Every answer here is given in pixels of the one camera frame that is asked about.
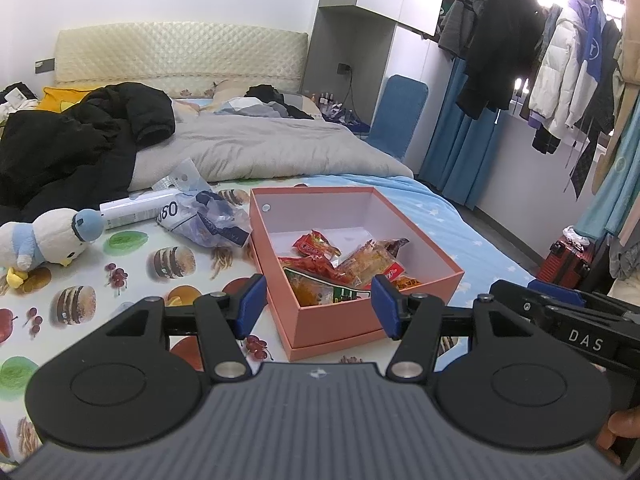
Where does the blue curtain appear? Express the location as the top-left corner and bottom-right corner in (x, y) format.
(417, 55), (512, 212)

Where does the fruit printed mat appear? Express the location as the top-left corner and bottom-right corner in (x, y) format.
(0, 182), (471, 461)

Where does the grey duvet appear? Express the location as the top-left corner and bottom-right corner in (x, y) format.
(130, 110), (416, 194)

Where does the white puffer jacket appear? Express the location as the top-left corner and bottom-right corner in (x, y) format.
(520, 0), (624, 157)

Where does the black jacket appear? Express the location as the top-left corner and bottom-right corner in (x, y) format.
(0, 82), (176, 212)

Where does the light blue garment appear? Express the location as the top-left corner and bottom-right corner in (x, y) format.
(575, 125), (640, 242)

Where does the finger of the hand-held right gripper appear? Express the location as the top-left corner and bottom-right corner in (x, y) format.
(527, 278), (640, 312)
(489, 280), (627, 332)

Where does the red orange snack packet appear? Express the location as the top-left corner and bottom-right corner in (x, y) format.
(385, 266), (427, 292)

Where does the clear blue printed plastic bag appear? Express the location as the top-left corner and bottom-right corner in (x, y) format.
(157, 159), (252, 249)

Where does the cluttered bedside table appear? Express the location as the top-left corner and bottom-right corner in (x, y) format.
(300, 91), (374, 134)

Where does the red suitcase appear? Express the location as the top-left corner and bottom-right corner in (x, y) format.
(537, 237), (601, 289)

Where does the pile of clothes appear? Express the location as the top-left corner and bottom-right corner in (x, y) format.
(215, 84), (317, 121)

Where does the person's right hand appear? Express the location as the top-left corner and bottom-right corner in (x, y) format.
(600, 407), (640, 467)

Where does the white blue plush penguin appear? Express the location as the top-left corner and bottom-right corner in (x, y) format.
(0, 208), (106, 291)

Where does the blue chair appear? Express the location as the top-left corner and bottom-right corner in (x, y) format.
(368, 75), (430, 162)

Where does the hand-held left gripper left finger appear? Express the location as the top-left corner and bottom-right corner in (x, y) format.
(102, 274), (269, 381)

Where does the pink cardboard box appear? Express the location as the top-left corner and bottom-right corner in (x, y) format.
(248, 186), (466, 362)

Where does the clear brown snack packet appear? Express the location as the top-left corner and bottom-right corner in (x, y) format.
(384, 237), (412, 261)

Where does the white tube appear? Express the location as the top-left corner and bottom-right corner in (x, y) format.
(98, 191), (181, 231)

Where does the cream quilted headboard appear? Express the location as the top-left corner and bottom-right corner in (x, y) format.
(54, 22), (310, 99)

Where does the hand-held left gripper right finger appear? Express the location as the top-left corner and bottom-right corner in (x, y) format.
(371, 275), (538, 381)

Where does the yellow pillow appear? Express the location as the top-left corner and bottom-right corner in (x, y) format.
(39, 86), (96, 114)

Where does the grey striped sweater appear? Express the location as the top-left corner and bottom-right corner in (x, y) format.
(439, 0), (494, 59)

